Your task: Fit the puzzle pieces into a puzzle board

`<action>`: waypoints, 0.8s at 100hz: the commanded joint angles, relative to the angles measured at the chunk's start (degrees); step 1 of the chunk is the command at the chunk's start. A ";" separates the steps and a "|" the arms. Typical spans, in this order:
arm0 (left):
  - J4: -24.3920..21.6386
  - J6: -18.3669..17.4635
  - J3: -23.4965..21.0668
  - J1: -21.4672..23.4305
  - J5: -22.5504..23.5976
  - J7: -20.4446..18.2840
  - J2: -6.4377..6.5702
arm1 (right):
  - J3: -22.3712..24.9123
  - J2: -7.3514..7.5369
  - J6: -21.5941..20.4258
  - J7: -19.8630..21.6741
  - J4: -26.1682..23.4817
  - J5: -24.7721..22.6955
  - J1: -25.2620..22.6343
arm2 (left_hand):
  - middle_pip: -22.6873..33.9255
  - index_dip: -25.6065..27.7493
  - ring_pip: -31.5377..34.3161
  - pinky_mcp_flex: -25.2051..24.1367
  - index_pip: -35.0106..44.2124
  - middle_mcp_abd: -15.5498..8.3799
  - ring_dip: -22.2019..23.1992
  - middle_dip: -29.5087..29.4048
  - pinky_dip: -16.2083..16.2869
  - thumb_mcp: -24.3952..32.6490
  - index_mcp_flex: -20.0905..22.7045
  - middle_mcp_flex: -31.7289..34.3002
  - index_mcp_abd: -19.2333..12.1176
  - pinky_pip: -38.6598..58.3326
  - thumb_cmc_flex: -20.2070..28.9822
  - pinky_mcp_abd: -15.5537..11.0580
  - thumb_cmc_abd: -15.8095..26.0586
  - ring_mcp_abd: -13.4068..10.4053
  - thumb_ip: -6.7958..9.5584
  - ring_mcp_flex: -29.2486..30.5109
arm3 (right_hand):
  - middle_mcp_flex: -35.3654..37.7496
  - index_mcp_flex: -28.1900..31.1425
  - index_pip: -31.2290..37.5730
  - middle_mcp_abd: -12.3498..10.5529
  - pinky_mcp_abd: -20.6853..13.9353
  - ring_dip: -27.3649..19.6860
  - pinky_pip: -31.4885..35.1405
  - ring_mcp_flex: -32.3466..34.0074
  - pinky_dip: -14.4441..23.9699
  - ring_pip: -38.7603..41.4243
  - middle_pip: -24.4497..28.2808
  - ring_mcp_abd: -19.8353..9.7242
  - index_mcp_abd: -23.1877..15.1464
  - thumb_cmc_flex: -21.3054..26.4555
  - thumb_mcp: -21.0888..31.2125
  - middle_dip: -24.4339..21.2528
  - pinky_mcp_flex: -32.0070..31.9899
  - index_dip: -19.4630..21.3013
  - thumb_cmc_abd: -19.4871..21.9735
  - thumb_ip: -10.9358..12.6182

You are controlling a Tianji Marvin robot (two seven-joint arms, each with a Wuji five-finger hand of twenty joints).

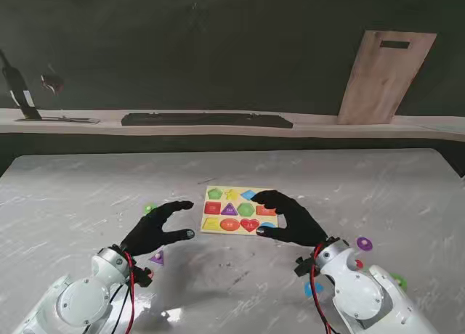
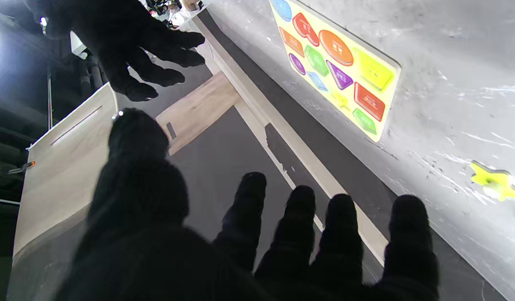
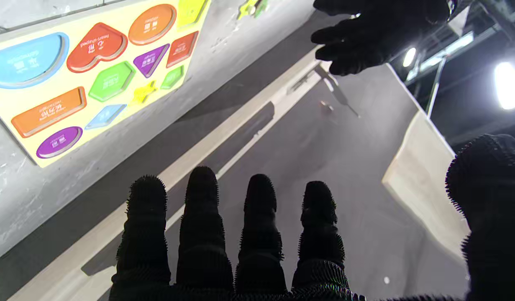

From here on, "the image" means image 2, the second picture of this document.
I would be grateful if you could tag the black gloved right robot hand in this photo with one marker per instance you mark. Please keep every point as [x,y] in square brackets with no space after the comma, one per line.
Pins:
[115,37]

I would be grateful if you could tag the light wooden side panel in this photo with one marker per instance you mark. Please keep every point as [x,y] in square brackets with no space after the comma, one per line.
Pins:
[65,175]

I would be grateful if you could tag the wooden cutting board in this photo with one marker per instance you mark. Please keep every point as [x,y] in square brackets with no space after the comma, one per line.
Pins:
[194,113]

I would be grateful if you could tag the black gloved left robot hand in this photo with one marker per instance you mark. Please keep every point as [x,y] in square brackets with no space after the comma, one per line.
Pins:
[157,251]

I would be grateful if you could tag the yellow wooden puzzle board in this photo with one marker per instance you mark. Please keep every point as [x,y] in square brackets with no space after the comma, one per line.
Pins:
[349,88]

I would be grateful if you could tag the yellow star puzzle piece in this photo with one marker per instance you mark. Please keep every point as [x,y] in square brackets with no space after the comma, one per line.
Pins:
[491,179]

